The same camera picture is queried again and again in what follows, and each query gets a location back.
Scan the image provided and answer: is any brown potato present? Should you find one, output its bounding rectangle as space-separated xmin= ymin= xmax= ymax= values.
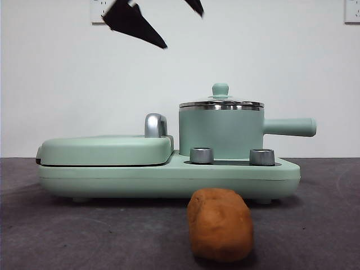
xmin=187 ymin=188 xmax=253 ymax=259

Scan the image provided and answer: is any chrome grill lid handle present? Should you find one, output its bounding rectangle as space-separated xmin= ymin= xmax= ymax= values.
xmin=144 ymin=113 xmax=169 ymax=138

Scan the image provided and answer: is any white wall socket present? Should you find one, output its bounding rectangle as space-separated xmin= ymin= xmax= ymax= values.
xmin=344 ymin=0 xmax=360 ymax=25
xmin=90 ymin=0 xmax=118 ymax=25

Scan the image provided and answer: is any mint green breakfast machine base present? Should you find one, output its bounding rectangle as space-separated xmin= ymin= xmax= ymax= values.
xmin=38 ymin=150 xmax=301 ymax=204

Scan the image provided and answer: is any glass lid with green knob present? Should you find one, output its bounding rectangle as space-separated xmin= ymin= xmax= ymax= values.
xmin=178 ymin=83 xmax=265 ymax=109

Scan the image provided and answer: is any mint green pot with handle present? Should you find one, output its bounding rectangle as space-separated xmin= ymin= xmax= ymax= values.
xmin=178 ymin=106 xmax=318 ymax=158

